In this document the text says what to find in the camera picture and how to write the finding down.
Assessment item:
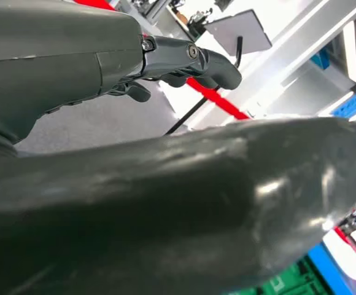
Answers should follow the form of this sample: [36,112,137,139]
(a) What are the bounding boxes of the thin black cable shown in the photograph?
[165,36,244,136]

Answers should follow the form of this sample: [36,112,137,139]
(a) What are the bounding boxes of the green plastic crate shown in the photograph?
[227,256,335,295]

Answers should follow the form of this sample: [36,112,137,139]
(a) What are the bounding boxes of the red barrier belt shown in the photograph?
[73,0,250,121]

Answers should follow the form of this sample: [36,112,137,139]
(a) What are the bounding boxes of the grey flat panel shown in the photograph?
[205,9,272,57]

